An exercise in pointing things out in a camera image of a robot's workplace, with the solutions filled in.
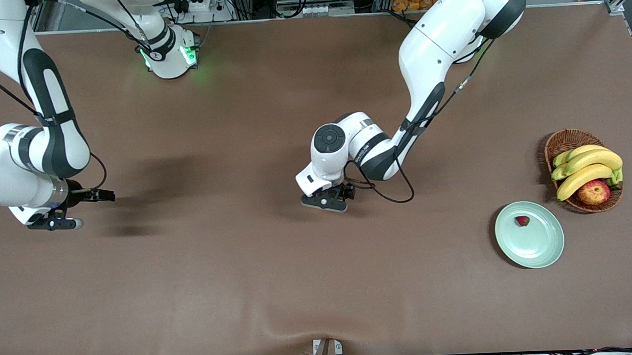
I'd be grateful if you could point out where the pale green round plate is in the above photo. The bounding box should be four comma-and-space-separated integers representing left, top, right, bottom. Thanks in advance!
493, 199, 566, 271

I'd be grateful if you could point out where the brown table mat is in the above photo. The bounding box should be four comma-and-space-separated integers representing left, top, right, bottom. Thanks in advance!
0, 1, 632, 355

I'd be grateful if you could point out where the white power strip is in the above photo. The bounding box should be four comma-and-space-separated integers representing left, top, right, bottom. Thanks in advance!
174, 0, 232, 18

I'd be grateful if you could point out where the brown wicker basket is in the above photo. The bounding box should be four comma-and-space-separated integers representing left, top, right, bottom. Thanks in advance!
544, 127, 625, 215

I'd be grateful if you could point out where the yellow banana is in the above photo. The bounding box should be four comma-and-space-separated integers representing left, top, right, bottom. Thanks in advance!
555, 163, 615, 201
552, 144, 609, 168
550, 149, 625, 182

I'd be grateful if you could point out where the red yellow apple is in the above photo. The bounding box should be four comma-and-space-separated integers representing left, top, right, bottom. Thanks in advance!
577, 180, 612, 206

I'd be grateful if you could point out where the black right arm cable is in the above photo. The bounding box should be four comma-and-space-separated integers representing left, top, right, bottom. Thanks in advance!
14, 0, 108, 193

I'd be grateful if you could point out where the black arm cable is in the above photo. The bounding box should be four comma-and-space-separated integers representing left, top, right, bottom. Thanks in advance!
14, 0, 108, 193
342, 39, 501, 206

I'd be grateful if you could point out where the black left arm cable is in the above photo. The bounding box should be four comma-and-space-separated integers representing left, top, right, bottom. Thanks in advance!
342, 39, 501, 206

